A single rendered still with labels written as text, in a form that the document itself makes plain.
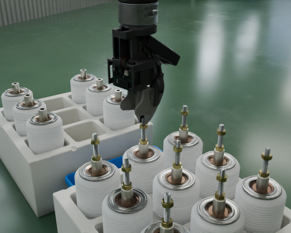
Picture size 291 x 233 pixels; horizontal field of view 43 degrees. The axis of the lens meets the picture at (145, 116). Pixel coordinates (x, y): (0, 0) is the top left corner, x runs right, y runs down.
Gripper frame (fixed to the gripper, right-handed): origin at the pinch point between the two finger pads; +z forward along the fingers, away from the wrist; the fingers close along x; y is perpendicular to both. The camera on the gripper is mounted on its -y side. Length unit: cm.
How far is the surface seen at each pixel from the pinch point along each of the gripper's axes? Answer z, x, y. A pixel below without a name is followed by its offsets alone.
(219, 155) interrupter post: 7.2, 14.5, -7.6
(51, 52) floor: 35, -162, -83
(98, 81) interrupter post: 6.6, -38.1, -19.0
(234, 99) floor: 34, -30, -96
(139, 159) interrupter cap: 9.0, 1.1, 3.0
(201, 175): 11.2, 12.8, -3.9
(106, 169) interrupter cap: 9.2, -1.5, 10.6
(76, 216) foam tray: 16.4, -1.6, 19.0
